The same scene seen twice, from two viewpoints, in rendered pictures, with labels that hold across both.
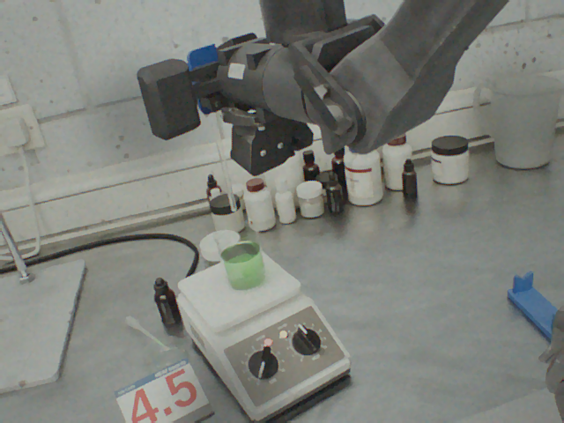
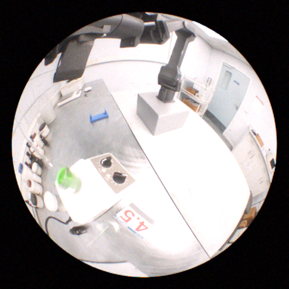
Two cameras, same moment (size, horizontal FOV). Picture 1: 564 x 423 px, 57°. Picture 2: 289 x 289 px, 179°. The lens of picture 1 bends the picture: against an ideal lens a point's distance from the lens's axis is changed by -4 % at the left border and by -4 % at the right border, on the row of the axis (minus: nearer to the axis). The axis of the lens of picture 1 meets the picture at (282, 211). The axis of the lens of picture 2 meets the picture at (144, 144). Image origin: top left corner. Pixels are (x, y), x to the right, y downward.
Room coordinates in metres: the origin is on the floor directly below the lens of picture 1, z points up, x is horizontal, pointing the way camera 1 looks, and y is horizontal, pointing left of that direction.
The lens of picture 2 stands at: (0.42, 0.12, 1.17)
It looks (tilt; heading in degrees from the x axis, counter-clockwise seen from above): 52 degrees down; 242
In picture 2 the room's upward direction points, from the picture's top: 9 degrees clockwise
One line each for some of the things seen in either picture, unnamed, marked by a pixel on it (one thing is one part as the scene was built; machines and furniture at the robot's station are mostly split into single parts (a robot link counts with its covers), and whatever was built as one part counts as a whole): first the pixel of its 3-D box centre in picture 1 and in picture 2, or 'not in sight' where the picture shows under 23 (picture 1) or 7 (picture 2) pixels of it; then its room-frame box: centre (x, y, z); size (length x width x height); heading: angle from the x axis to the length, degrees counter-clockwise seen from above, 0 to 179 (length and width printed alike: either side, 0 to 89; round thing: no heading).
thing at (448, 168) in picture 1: (449, 159); (43, 130); (0.90, -0.32, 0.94); 0.07 x 0.07 x 0.07
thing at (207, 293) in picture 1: (237, 286); (76, 190); (0.54, 0.07, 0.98); 0.12 x 0.12 x 0.01; 26
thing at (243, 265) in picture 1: (243, 256); (65, 178); (0.55, 0.05, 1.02); 0.06 x 0.05 x 0.08; 136
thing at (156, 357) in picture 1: (166, 356); (106, 228); (0.52, 0.18, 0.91); 0.06 x 0.06 x 0.02
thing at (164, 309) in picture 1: (165, 298); (76, 231); (0.62, 0.18, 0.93); 0.03 x 0.03 x 0.07
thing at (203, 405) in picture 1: (163, 402); (136, 220); (0.44, 0.17, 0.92); 0.09 x 0.06 x 0.04; 115
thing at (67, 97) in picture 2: not in sight; (69, 96); (0.83, -0.81, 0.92); 0.26 x 0.19 x 0.05; 7
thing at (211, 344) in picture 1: (254, 324); (91, 188); (0.52, 0.06, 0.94); 0.22 x 0.13 x 0.08; 26
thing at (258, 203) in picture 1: (258, 204); (34, 186); (0.84, 0.04, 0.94); 0.05 x 0.05 x 0.09
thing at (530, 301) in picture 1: (541, 302); (98, 114); (0.48, -0.29, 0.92); 0.10 x 0.03 x 0.04; 7
